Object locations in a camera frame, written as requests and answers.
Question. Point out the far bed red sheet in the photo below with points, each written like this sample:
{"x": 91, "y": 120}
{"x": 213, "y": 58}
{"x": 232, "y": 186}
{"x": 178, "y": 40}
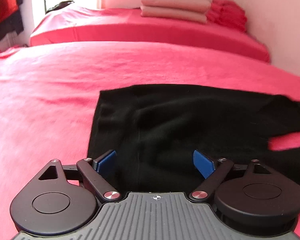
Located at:
{"x": 78, "y": 24}

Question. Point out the beige folded blanket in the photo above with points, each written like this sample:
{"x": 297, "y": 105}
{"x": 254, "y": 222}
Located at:
{"x": 178, "y": 14}
{"x": 190, "y": 5}

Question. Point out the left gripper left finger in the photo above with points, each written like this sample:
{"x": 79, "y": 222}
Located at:
{"x": 94, "y": 173}

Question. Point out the upper beige folded blanket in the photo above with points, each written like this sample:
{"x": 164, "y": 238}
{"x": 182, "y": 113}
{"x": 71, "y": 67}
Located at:
{"x": 190, "y": 5}

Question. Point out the lower beige folded blanket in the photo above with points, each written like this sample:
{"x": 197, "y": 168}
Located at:
{"x": 178, "y": 14}

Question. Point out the red folded towel stack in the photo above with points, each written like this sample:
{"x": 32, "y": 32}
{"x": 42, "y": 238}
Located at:
{"x": 227, "y": 13}

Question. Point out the hanging red and black clothes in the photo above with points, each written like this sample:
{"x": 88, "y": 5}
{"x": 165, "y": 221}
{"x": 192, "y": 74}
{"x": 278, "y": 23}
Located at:
{"x": 6, "y": 7}

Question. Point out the black knit pants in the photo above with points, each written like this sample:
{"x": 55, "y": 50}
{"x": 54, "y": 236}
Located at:
{"x": 154, "y": 129}

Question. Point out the small black cloth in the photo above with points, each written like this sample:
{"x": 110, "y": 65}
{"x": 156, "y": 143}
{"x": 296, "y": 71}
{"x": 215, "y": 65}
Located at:
{"x": 59, "y": 6}

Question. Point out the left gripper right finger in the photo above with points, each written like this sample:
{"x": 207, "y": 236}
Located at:
{"x": 214, "y": 171}

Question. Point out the near bed red cover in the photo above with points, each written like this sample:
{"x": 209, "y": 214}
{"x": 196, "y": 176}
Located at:
{"x": 48, "y": 95}

